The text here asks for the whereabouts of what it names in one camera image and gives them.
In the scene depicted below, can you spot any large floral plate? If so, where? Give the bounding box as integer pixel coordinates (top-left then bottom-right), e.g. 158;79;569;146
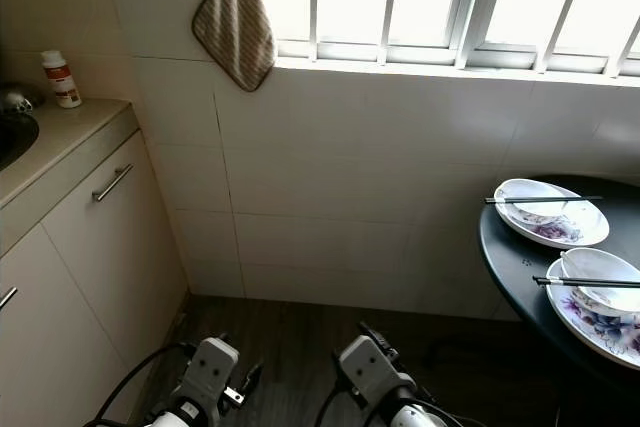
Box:
556;252;640;370

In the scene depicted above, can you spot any beige kitchen counter cabinet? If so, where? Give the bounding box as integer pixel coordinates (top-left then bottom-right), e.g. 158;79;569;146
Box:
0;99;189;427

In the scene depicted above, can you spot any steel kitchen sink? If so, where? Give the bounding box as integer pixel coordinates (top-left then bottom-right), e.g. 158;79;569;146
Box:
0;110;41;171

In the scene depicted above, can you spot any black round table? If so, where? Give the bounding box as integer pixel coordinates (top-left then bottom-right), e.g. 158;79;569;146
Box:
478;174;640;388

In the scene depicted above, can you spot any small floral plate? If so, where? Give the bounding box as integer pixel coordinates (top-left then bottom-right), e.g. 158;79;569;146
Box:
493;178;611;251

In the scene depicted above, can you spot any white bottle red label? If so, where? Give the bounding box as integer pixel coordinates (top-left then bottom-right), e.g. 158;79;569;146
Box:
41;49;83;110

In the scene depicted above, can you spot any shiny metal tap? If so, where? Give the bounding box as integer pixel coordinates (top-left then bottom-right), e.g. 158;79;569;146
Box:
0;85;43;114

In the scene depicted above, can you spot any brown striped hanging cloth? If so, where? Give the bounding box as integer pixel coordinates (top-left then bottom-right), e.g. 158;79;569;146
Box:
191;0;277;93

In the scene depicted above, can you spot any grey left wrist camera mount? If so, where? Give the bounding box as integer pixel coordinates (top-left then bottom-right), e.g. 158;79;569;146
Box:
182;337;241;418

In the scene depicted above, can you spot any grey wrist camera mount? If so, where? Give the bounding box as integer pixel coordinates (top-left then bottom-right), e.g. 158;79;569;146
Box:
338;335;411;410
182;337;241;418

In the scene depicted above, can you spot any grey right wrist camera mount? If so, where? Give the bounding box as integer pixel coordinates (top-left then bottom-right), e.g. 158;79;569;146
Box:
338;335;411;410

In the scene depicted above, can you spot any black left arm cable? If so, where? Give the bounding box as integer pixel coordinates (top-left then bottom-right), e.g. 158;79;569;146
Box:
95;342;191;427

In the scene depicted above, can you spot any white barred window frame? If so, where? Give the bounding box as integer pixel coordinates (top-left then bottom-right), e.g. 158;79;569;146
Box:
215;0;640;81

